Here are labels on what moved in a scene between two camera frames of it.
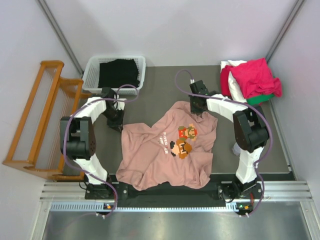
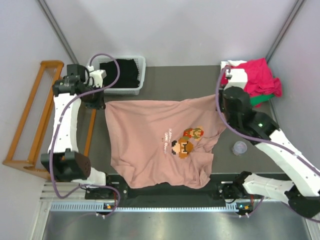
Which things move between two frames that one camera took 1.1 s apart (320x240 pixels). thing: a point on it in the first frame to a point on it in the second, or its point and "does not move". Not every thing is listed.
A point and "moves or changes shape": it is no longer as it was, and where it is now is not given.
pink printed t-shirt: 176,152 moves or changes shape
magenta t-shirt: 254,78 does not move
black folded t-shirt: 117,72 does not move
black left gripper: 115,121 to 95,102
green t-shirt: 262,99 does not move
